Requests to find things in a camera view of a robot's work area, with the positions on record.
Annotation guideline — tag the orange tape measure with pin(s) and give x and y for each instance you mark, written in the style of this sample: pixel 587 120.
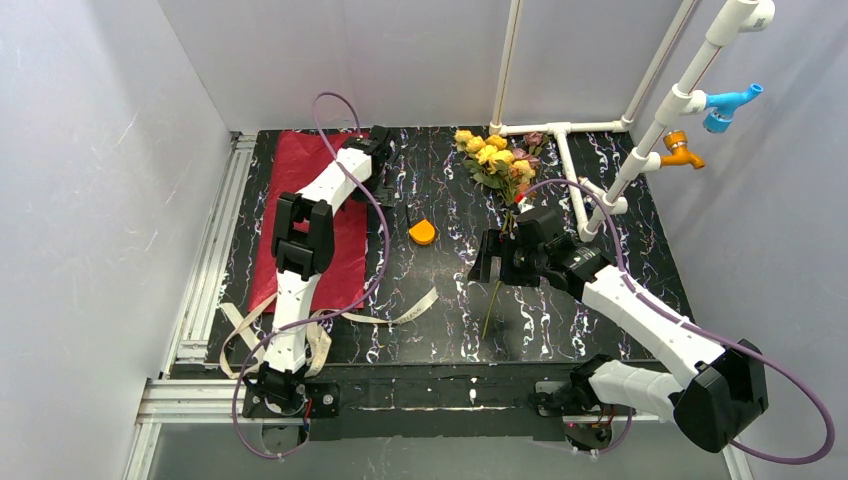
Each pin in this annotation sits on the orange tape measure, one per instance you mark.
pixel 422 232

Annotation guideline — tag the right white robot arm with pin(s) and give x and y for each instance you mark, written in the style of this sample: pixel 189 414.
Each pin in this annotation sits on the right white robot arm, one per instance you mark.
pixel 710 391

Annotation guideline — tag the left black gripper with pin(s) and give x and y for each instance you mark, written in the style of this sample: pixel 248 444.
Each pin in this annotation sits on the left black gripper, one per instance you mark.
pixel 385 175

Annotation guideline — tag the pink fake flower bunch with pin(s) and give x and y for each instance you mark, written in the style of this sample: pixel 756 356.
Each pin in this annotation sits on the pink fake flower bunch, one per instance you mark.
pixel 527 161

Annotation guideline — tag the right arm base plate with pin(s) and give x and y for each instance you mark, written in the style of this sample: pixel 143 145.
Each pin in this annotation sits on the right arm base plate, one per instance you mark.
pixel 591 426

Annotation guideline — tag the yellow fake flower bunch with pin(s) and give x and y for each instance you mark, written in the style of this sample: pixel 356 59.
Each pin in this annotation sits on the yellow fake flower bunch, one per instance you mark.
pixel 488 161

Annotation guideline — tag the red wrapping paper sheet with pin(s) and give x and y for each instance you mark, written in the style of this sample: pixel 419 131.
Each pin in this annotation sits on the red wrapping paper sheet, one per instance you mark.
pixel 301 232

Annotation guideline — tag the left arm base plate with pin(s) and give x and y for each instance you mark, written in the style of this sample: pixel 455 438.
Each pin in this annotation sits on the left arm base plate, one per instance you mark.
pixel 305 400

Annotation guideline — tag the white PVC pipe frame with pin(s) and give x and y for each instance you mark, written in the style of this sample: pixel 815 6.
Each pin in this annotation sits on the white PVC pipe frame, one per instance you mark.
pixel 683 98

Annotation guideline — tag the blue plastic faucet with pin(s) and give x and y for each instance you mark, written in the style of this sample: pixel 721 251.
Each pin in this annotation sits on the blue plastic faucet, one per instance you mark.
pixel 722 107

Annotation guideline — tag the orange plastic faucet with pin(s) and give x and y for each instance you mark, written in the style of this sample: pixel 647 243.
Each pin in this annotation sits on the orange plastic faucet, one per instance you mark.
pixel 679 154

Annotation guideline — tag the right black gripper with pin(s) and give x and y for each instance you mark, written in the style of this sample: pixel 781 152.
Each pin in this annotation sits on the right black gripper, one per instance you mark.
pixel 506 258

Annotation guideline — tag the aluminium rail frame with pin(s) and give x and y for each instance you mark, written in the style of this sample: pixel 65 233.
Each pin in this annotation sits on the aluminium rail frame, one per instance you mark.
pixel 166 400

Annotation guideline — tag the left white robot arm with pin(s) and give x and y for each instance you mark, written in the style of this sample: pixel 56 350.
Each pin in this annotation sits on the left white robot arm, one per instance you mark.
pixel 285 360

